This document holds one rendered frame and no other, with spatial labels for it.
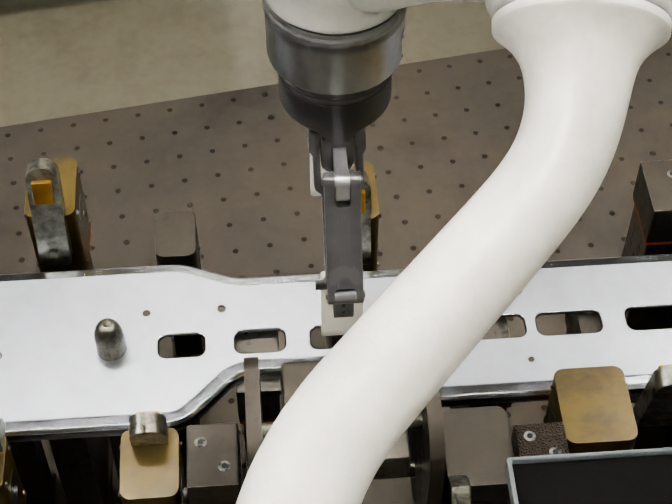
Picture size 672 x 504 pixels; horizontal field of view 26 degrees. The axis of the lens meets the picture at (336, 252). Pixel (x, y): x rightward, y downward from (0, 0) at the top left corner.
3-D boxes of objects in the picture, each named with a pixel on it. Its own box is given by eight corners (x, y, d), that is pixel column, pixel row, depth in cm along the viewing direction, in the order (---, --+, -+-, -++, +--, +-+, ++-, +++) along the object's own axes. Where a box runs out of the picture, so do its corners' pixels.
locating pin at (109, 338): (128, 344, 163) (121, 309, 158) (127, 368, 161) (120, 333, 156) (99, 346, 163) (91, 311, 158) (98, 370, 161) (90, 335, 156)
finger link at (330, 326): (363, 267, 102) (363, 276, 101) (361, 326, 107) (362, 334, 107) (320, 270, 102) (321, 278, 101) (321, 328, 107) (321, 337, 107)
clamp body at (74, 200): (115, 312, 202) (81, 139, 175) (114, 383, 195) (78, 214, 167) (68, 315, 202) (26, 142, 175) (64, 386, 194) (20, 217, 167)
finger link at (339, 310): (353, 261, 100) (357, 296, 98) (353, 305, 104) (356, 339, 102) (331, 262, 100) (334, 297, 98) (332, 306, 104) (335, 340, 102)
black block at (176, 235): (212, 333, 200) (197, 192, 177) (214, 393, 194) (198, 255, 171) (174, 335, 200) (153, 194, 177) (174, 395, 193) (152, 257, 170)
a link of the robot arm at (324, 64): (401, -64, 93) (398, 6, 98) (259, -57, 93) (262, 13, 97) (415, 33, 88) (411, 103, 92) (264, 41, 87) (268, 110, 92)
